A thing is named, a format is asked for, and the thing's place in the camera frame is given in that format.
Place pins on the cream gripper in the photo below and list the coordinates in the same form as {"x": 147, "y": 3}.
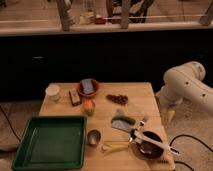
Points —
{"x": 167, "y": 115}

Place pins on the dark brown bowl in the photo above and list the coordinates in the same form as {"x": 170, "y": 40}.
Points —
{"x": 145, "y": 150}

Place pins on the white paper cup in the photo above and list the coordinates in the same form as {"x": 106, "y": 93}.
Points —
{"x": 53, "y": 92}

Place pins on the orange peach fruit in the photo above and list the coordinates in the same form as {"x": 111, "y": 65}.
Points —
{"x": 88, "y": 107}

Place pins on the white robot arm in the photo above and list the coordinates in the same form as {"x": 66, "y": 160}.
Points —
{"x": 184, "y": 82}

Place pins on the orange bowl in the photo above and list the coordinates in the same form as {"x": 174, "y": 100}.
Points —
{"x": 80, "y": 89}

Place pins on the green cucumber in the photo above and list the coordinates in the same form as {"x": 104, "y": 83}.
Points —
{"x": 126, "y": 119}

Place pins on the small metal cup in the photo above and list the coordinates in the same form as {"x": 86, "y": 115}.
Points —
{"x": 93, "y": 137}

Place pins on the green plastic tray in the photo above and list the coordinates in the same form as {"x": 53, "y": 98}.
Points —
{"x": 52, "y": 143}

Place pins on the blue sponge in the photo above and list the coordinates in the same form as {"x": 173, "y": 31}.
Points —
{"x": 87, "y": 86}

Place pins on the brown sponge block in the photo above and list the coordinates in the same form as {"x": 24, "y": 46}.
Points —
{"x": 74, "y": 97}

